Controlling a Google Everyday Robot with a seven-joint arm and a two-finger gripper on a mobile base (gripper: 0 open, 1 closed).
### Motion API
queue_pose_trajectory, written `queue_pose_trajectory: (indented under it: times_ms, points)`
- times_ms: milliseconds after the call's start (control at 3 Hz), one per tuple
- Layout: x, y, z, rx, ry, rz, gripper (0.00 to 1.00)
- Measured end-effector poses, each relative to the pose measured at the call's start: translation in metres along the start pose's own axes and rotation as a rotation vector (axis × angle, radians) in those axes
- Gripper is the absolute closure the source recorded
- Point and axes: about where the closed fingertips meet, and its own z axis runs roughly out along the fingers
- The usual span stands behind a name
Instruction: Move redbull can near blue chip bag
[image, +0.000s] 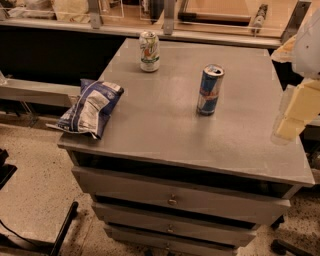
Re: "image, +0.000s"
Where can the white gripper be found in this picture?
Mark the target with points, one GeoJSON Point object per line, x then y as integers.
{"type": "Point", "coordinates": [308, 50]}

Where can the blue silver redbull can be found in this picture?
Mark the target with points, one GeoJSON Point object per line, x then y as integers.
{"type": "Point", "coordinates": [211, 81]}

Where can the white green soda can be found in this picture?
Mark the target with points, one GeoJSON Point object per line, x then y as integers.
{"type": "Point", "coordinates": [149, 51]}

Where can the blue chip bag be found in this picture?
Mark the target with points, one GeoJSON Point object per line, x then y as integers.
{"type": "Point", "coordinates": [92, 110]}

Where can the middle cabinet drawer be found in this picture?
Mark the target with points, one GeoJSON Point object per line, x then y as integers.
{"type": "Point", "coordinates": [174, 225]}

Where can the cabinet drawer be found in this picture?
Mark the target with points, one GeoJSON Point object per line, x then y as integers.
{"type": "Point", "coordinates": [166, 242]}
{"type": "Point", "coordinates": [241, 208]}
{"type": "Point", "coordinates": [174, 225]}

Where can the grey drawer cabinet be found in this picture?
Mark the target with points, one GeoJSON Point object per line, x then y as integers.
{"type": "Point", "coordinates": [156, 131]}

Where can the black caster foot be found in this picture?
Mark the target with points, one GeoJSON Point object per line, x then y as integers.
{"type": "Point", "coordinates": [281, 247]}

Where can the bottom cabinet drawer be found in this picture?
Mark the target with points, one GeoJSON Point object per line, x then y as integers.
{"type": "Point", "coordinates": [166, 242]}

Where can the top cabinet drawer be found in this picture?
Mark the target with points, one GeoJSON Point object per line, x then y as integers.
{"type": "Point", "coordinates": [241, 208]}

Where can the black chair base leg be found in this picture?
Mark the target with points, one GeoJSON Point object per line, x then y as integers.
{"type": "Point", "coordinates": [72, 213]}

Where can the grey metal rail ledge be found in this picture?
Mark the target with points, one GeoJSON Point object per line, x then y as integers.
{"type": "Point", "coordinates": [39, 92]}

